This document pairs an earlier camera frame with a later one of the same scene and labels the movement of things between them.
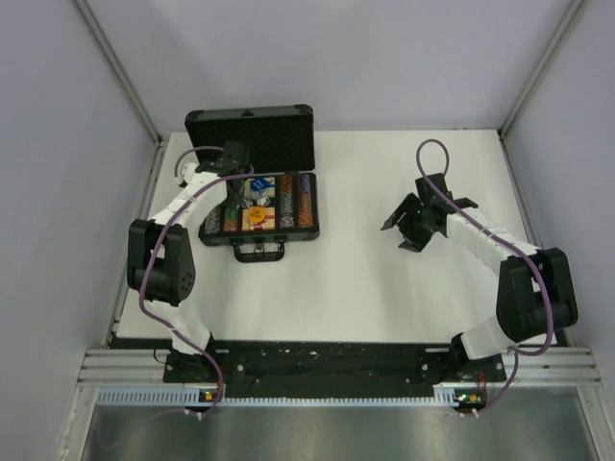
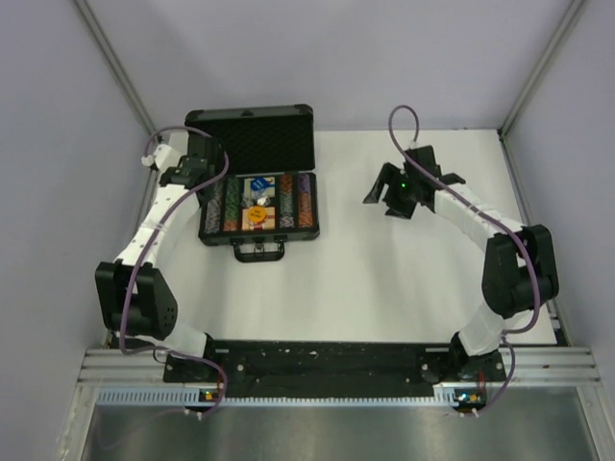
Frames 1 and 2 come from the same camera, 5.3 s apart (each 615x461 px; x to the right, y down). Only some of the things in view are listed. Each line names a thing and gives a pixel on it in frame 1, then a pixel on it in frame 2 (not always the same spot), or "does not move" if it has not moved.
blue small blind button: x=258 y=183 does not move
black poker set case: x=282 y=198 does not move
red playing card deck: x=269 y=222 does not move
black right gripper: x=413 y=241 to x=388 y=174
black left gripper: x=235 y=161 to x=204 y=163
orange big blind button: x=257 y=214 does not move
